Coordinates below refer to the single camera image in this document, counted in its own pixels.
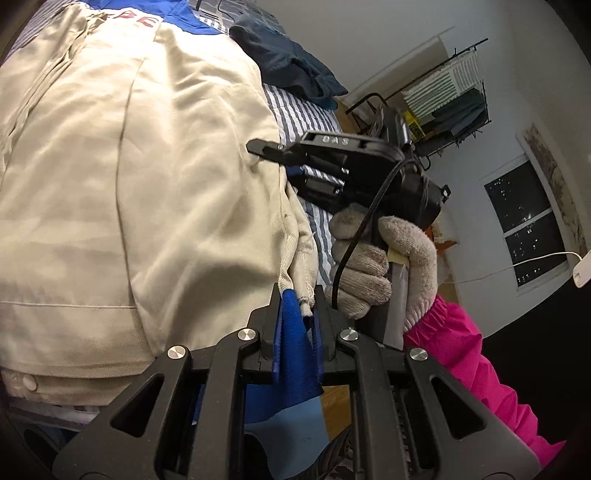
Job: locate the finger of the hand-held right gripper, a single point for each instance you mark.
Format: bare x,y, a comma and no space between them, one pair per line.
272,148
314,184

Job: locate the dark striped cloth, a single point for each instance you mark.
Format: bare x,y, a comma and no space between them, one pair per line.
341,447

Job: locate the white charger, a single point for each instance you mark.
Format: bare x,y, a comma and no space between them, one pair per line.
582,272

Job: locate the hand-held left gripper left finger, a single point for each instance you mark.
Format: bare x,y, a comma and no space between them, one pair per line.
277,341

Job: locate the dark window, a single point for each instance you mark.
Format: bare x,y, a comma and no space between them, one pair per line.
521,203

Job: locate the black clothes rack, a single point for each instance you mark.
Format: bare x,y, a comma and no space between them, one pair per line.
469,47

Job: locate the person's right hand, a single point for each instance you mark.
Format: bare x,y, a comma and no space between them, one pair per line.
364,277

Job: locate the dark blue clothing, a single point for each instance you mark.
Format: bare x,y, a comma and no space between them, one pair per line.
286,60

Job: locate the blue checked bed sheet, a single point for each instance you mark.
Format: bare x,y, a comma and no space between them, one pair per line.
217,14

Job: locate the wall poster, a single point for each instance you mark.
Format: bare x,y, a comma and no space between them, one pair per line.
554,180

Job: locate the dark hanging clothes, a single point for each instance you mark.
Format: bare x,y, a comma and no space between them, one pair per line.
461,113

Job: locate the striped hanging towel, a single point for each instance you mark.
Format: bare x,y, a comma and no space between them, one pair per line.
438,87

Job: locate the yellow box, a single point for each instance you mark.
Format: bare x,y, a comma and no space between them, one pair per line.
413,124

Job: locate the cream and blue jacket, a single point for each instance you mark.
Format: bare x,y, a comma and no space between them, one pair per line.
138,184

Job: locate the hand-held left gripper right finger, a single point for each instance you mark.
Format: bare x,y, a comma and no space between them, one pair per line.
317,341

